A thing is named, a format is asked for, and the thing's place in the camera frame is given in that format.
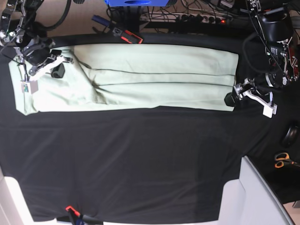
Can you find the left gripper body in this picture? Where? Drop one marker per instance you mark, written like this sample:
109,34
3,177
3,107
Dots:
284,69

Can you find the blue camera mount base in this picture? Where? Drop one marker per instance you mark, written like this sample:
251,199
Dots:
146,3

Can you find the light green T-shirt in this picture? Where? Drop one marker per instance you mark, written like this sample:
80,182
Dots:
105,77

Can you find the black table cloth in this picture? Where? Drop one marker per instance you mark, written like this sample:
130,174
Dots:
163,165

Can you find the red black clamp with blue handle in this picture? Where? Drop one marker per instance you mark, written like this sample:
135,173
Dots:
125,35

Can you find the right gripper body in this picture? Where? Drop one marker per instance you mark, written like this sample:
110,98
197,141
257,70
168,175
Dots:
27,44

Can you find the white box right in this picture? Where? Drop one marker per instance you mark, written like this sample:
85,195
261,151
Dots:
249,200

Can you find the white box left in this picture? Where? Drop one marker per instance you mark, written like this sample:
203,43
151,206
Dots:
13,208

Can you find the orange handled scissors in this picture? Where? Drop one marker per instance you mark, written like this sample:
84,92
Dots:
283,159

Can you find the white box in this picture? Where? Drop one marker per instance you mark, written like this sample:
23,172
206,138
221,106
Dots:
249,200
13,208

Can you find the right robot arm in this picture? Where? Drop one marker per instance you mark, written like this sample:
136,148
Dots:
24,12

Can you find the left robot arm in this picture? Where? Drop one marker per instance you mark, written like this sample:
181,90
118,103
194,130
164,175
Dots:
273,25

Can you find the black tape roll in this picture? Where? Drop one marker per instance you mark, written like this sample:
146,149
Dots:
290,136

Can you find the red black clamp bottom edge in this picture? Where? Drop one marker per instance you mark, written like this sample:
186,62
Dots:
74,217

